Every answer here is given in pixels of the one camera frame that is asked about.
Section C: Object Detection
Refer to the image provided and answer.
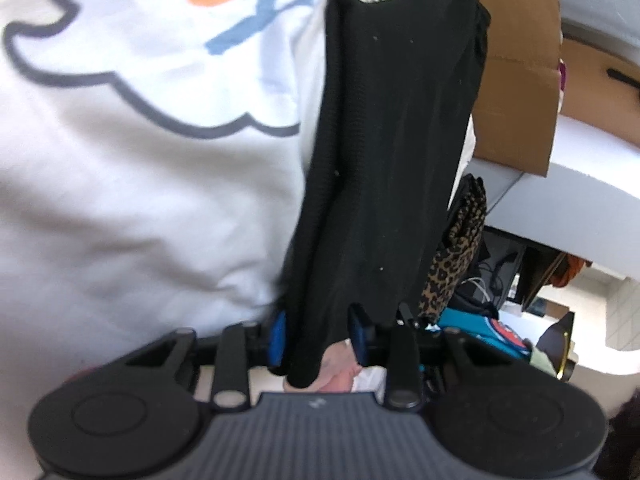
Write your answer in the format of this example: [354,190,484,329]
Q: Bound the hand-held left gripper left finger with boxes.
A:
[125,310,288,409]

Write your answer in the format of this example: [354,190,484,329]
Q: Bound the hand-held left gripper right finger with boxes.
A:
[348,305,522,410]

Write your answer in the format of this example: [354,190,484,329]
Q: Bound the black shorts with bear-print trim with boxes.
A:
[277,0,494,392]

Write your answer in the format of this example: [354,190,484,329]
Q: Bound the teal printed jersey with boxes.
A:
[425,307,532,362]

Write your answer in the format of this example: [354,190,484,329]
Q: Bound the leopard print garment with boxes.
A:
[422,174,489,327]

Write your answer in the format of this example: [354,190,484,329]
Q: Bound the black clothing pile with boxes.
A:
[450,225,527,322]

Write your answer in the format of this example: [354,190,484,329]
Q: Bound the cream bear printed blanket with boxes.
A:
[0,0,477,411]

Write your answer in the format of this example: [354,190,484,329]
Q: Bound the orange cloth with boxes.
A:
[552,254,597,289]

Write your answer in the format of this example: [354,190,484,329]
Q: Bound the flat cardboard sheet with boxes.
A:
[470,0,564,179]

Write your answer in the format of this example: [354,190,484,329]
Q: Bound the tall cardboard box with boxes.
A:
[559,35,640,127]

